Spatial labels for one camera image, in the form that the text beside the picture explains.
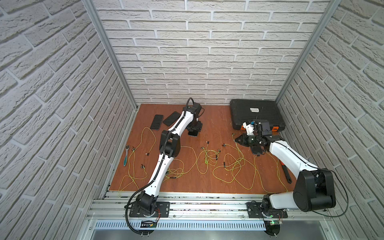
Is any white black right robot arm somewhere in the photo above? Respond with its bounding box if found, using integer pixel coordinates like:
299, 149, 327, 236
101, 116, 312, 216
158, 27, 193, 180
246, 136, 337, 212

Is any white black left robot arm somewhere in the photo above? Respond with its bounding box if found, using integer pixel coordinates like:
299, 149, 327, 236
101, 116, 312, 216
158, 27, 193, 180
132, 98, 203, 217

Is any black phone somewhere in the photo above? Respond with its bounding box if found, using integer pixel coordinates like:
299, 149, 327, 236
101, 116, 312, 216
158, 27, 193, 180
150, 115, 164, 131
163, 112, 181, 127

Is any black phone far left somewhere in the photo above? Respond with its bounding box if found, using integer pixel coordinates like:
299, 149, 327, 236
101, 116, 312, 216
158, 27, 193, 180
150, 115, 164, 131

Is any black plastic tool case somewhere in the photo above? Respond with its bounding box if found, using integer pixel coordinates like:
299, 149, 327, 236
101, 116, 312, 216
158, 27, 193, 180
230, 99, 286, 132

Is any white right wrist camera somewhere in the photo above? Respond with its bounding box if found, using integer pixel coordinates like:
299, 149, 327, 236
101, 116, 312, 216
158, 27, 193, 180
243, 121, 258, 136

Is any red handle tool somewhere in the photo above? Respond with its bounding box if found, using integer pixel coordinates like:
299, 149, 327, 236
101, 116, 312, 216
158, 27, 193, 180
281, 162, 292, 184

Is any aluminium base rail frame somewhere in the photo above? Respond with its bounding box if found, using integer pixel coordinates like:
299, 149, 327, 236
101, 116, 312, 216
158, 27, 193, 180
77, 191, 342, 240

